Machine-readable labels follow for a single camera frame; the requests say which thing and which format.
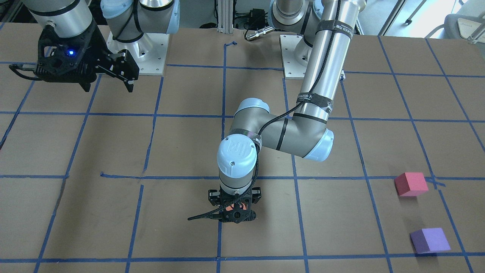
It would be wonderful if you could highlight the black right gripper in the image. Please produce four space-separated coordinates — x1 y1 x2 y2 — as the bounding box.
81 25 140 93

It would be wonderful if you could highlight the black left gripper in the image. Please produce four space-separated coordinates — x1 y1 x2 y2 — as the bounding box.
208 187 261 209

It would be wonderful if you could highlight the orange foam cube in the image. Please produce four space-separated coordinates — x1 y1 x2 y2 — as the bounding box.
224 203 247 211

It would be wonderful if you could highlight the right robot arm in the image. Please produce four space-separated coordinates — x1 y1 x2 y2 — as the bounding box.
9 0 180 92

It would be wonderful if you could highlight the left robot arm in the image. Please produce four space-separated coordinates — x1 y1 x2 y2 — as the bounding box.
210 0 367 208

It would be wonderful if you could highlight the pink foam cube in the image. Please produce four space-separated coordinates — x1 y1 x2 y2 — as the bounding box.
394 172 429 197

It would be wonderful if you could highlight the purple foam cube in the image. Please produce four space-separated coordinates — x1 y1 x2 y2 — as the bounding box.
410 227 451 254

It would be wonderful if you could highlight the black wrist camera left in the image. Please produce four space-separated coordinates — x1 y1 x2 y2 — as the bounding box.
216 204 257 223

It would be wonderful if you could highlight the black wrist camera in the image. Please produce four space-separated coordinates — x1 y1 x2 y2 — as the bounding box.
216 204 257 223
34 25 92 92

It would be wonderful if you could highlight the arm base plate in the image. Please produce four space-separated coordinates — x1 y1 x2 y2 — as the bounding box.
280 35 345 79
107 33 170 76

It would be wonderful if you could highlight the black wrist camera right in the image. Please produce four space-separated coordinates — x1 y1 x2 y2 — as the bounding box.
34 25 92 92

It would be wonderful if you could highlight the aluminium frame post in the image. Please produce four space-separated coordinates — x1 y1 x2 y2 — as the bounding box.
216 0 234 36

